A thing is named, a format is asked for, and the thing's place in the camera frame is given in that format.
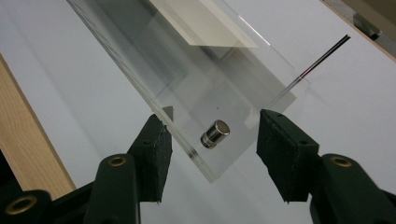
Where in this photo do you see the silver metal standoff cylinder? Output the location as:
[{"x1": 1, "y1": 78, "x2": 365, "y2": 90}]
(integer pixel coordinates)
[{"x1": 200, "y1": 119, "x2": 232, "y2": 150}]

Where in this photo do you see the light wooden edge strip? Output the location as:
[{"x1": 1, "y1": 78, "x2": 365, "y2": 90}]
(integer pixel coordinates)
[
  {"x1": 319, "y1": 0, "x2": 396, "y2": 63},
  {"x1": 0, "y1": 53, "x2": 78, "y2": 201}
]

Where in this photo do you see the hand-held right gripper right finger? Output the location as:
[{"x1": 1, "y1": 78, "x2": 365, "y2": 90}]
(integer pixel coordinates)
[{"x1": 255, "y1": 108, "x2": 322, "y2": 203}]

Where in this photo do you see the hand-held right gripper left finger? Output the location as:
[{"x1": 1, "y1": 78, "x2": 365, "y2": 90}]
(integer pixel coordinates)
[{"x1": 126, "y1": 113, "x2": 174, "y2": 203}]

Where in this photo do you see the beige paper card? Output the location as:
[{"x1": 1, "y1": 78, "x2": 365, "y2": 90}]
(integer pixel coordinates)
[{"x1": 148, "y1": 0, "x2": 260, "y2": 49}]

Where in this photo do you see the clear acrylic panel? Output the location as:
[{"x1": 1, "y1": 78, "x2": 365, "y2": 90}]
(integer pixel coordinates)
[{"x1": 65, "y1": 0, "x2": 311, "y2": 184}]

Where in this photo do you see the thin black rod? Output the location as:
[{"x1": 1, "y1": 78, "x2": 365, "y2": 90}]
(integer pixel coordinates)
[{"x1": 298, "y1": 34, "x2": 352, "y2": 79}]

